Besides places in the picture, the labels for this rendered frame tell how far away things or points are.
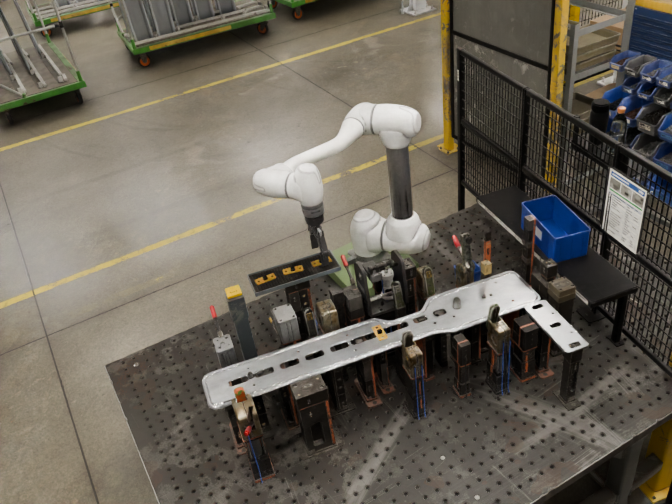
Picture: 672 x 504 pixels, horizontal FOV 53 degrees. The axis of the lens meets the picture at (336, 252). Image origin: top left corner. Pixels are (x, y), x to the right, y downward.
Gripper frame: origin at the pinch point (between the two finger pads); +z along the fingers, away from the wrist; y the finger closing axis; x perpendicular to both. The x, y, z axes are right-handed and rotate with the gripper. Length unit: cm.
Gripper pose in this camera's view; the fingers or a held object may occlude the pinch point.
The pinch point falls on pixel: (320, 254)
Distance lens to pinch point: 278.7
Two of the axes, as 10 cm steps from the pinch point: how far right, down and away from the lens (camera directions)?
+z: 1.1, 8.0, 5.9
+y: 3.3, 5.3, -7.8
